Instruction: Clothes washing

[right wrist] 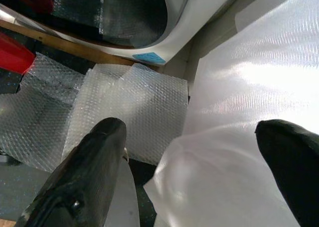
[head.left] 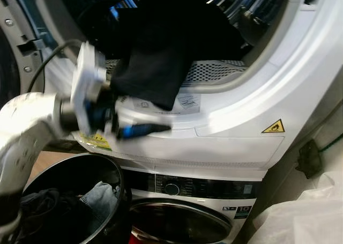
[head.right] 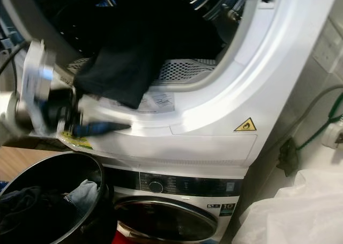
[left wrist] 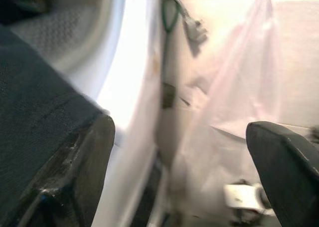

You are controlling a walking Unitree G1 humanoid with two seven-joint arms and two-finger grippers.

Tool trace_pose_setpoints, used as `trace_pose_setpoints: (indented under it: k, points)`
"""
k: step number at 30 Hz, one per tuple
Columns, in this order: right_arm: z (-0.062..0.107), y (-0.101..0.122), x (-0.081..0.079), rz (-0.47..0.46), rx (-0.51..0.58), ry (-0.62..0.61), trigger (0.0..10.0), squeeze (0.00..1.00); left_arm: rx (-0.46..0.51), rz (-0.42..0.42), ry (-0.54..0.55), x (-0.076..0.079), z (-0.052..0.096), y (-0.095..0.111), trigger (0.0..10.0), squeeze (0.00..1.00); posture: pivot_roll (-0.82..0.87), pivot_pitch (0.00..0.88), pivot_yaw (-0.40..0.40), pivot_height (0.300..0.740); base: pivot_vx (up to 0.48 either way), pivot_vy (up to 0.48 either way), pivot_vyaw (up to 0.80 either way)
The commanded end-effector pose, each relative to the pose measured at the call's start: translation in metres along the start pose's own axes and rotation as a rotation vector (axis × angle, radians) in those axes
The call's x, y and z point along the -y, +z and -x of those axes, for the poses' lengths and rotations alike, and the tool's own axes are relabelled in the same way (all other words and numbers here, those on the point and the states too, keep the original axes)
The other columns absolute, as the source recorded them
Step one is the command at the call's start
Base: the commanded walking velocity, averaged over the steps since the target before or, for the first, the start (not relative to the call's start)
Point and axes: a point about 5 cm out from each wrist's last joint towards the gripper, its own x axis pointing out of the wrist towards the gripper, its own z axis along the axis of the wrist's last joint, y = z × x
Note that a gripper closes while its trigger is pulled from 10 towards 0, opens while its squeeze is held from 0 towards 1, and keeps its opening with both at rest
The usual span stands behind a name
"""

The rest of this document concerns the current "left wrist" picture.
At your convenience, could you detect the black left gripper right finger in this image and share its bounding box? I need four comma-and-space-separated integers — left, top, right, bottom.
245, 120, 319, 227

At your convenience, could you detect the dark navy garment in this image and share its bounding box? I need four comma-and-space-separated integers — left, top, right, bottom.
0, 24, 108, 227

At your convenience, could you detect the white plastic adapter block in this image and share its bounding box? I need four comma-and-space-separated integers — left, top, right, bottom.
223, 181, 273, 211

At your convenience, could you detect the translucent white plastic bag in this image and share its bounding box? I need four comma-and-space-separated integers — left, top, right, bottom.
171, 0, 285, 203

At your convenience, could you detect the light grey power plug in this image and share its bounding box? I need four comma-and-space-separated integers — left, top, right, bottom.
183, 18, 208, 57

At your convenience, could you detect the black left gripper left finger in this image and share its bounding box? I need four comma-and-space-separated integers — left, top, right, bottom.
14, 110, 116, 227

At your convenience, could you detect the grey power cable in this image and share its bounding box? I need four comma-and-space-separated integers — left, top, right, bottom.
171, 0, 191, 22

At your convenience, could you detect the white tumble dryer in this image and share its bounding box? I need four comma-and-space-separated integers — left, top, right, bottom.
7, 0, 164, 227

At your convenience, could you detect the green cable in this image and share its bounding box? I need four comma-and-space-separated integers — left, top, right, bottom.
161, 0, 179, 88

